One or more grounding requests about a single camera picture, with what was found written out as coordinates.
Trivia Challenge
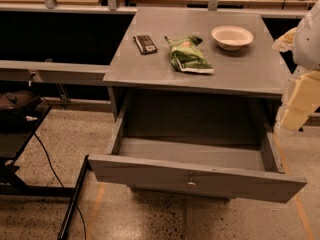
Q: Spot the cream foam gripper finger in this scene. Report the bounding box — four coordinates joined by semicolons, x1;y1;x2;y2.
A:
272;27;296;52
280;71;320;131

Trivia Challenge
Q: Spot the green jalapeno chip bag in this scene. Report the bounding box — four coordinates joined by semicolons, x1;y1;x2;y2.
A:
165;35;214;74

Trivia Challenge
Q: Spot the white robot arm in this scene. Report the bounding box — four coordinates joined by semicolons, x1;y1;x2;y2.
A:
272;1;320;134

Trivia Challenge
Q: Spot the grey wooden drawer cabinet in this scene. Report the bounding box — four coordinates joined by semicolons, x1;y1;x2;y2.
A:
104;8;290;129

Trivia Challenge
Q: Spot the open grey top drawer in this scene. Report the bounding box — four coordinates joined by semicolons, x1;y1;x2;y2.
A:
89;96;307;203

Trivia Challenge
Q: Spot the dark bag on cart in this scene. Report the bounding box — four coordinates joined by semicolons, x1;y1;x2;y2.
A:
0;90;41;126

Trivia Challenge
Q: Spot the white paper bowl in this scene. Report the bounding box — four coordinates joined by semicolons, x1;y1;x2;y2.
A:
211;26;253;51

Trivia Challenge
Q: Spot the black snack bar wrapper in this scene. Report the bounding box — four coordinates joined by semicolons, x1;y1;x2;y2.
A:
133;35;158;55

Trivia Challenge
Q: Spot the black metal cart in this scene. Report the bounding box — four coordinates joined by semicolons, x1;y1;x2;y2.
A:
0;107;90;240

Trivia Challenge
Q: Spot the black floor cable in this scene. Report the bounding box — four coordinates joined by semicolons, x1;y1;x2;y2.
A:
33;97;88;240

